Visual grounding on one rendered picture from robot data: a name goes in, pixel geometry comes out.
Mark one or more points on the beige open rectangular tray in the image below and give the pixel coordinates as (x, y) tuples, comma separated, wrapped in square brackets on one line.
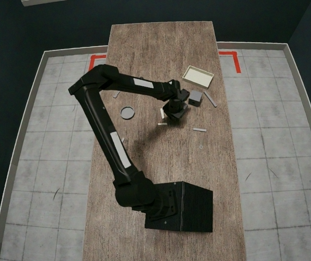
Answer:
[(198, 77)]

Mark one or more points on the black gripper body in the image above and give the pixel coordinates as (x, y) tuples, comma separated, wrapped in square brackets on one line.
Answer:
[(173, 111)]

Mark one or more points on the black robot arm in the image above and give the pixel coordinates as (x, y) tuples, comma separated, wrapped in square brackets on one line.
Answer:
[(133, 189)]

